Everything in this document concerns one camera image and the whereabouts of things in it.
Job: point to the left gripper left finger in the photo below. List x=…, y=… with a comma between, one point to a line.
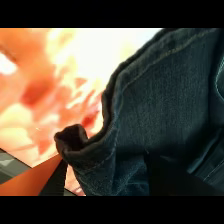
x=55, y=183

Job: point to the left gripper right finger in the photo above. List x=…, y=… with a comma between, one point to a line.
x=173, y=180

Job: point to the blue jeans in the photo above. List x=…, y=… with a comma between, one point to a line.
x=166, y=100

